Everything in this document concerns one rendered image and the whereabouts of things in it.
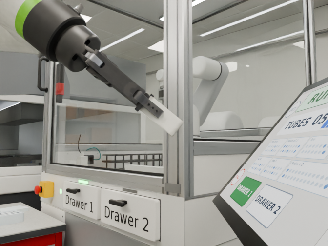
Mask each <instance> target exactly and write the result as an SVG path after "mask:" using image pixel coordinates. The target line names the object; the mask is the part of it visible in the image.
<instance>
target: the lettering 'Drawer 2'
mask: <svg viewBox="0 0 328 246"><path fill-rule="evenodd" d="M106 207H107V206H105V217H106V218H108V217H109V215H110V210H109V207H107V208H108V210H109V215H108V216H106ZM113 212H114V211H111V217H112V213H113ZM115 213H117V214H118V212H115ZM120 215H121V213H120ZM116 217H118V219H117V220H116ZM123 218H124V214H123ZM123 218H122V216H121V223H123ZM126 218H127V215H126ZM126 218H125V219H124V224H126ZM129 218H132V217H131V216H129ZM129 218H128V224H129V225H130V223H129V221H130V222H133V218H132V221H131V220H129ZM143 219H146V220H147V224H146V226H145V227H144V228H143V230H144V231H146V232H148V230H145V228H146V227H147V225H148V219H147V218H146V217H144V218H143ZM136 220H138V218H137V219H136V218H135V228H136ZM115 221H119V214H118V215H116V216H115ZM130 226H133V225H130Z"/></svg>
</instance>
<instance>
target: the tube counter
mask: <svg viewBox="0 0 328 246"><path fill-rule="evenodd" d="M325 129H328V108H324V109H322V111H321V112H320V113H319V114H318V116H317V117H316V118H315V119H314V121H313V122H312V123H311V124H310V126H309V127H308V128H307V129H306V130H305V132H308V131H316V130H325Z"/></svg>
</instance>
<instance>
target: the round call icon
mask: <svg viewBox="0 0 328 246"><path fill-rule="evenodd" d="M247 170H248V169H246V168H243V167H242V168H241V170H240V171H239V172H238V173H237V175H236V176H235V177H234V178H233V179H232V181H231V182H230V183H229V185H230V186H231V187H234V186H235V185H236V183H237V182H238V181H239V180H240V178H241V177H242V176H243V175H244V174H245V172H246V171H247Z"/></svg>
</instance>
